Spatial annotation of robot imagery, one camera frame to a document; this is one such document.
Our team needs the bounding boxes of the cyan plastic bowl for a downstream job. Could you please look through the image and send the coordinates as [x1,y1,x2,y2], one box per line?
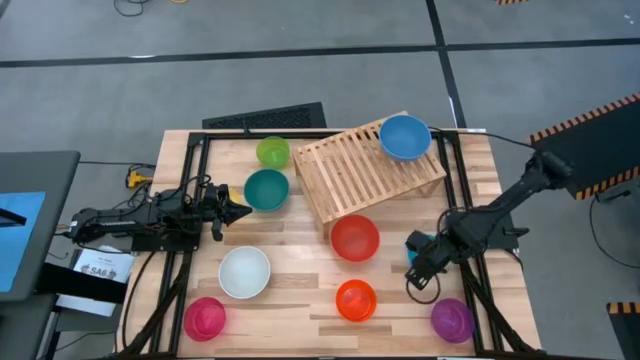
[405,244,426,267]

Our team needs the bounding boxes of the red translucent plastic bowl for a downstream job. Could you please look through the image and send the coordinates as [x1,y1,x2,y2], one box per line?
[330,214,381,263]

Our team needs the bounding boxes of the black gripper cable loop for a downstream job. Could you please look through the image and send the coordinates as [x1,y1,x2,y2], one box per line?
[406,277,444,306]

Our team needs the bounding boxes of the orange translucent plastic bowl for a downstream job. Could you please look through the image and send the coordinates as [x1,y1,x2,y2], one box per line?
[335,278,378,323]

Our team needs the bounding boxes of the black thin cable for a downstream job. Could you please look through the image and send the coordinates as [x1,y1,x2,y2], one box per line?
[429,126,537,151]

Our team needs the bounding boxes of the purple translucent plastic bowl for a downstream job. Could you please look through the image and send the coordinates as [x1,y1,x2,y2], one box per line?
[430,298,476,345]

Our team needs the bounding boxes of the light green plastic bowl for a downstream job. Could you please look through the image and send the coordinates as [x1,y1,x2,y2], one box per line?
[255,135,291,170]

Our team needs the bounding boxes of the black aluminium table frame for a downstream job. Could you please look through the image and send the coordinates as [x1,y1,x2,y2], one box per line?
[117,129,544,359]

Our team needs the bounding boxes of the small hazard-striped black box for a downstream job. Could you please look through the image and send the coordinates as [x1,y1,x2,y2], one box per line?
[606,301,640,360]

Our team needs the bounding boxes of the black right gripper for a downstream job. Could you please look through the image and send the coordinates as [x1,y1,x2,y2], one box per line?
[405,230,459,291]

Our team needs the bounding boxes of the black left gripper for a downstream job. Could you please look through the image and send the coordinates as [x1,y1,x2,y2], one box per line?
[199,183,253,242]

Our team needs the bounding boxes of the yellow power plug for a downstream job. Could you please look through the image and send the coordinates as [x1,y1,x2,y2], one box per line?
[125,169,154,190]

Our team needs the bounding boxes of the blue desk mat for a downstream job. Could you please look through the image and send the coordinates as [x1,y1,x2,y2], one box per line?
[0,191,47,294]

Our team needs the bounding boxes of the teal plastic bowl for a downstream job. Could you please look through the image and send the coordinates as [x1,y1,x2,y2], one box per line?
[243,168,291,213]

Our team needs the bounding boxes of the white plastic bowl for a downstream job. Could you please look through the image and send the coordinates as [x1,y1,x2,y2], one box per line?
[218,245,272,300]

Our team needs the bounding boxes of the white printed paper sheet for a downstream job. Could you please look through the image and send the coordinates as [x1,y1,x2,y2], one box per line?
[72,246,136,284]

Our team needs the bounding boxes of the wooden slatted shelf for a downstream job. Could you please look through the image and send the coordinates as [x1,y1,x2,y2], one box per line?
[292,110,448,240]

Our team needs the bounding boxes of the black floor cable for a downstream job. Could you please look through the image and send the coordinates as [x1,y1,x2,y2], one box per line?
[588,192,640,271]
[113,0,151,18]

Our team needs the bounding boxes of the black hazard-striped platform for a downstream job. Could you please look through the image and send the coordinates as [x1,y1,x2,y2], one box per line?
[529,92,640,201]

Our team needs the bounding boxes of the blue plastic bowl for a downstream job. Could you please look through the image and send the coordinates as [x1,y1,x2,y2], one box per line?
[378,114,433,162]

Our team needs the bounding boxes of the dark grey desk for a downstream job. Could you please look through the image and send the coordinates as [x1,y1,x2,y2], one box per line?
[0,149,81,304]

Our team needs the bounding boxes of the pink translucent plastic bowl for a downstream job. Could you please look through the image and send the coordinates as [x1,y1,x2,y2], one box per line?
[183,296,227,343]

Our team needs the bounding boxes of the black perforated metal box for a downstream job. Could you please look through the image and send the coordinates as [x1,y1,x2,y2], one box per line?
[201,101,328,130]

